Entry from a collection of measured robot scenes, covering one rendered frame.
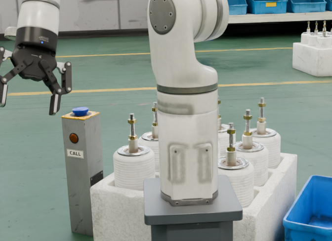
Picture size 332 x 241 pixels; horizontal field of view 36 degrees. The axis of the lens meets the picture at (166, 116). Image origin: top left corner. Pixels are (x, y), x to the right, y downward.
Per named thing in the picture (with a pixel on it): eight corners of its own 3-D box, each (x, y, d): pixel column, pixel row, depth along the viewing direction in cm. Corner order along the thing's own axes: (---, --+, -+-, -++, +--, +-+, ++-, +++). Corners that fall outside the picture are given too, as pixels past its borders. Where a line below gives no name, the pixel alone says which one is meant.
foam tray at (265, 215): (254, 296, 104) (256, 216, 99) (94, 257, 120) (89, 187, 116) (295, 217, 137) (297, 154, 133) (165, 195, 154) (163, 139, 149)
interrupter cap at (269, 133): (271, 140, 123) (271, 137, 122) (241, 137, 126) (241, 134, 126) (280, 132, 129) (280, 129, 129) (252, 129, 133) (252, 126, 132)
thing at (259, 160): (266, 210, 126) (267, 141, 121) (268, 228, 117) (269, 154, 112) (227, 209, 127) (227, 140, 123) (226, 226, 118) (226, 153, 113)
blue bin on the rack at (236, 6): (207, 13, 595) (207, -6, 589) (239, 12, 597) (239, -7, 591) (213, 16, 547) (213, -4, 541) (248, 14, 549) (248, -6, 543)
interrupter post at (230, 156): (236, 167, 106) (236, 152, 105) (225, 167, 106) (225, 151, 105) (236, 163, 108) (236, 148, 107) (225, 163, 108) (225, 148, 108)
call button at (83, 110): (82, 118, 124) (82, 110, 124) (69, 117, 126) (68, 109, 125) (92, 114, 128) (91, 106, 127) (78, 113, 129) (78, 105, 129)
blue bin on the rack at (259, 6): (243, 12, 594) (243, -7, 589) (275, 11, 596) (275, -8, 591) (253, 15, 546) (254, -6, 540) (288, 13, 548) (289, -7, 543)
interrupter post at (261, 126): (264, 136, 126) (264, 123, 125) (255, 135, 127) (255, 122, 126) (267, 133, 128) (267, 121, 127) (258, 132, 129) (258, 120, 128)
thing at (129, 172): (158, 213, 126) (155, 144, 121) (155, 231, 117) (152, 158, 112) (120, 213, 127) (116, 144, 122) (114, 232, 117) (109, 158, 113)
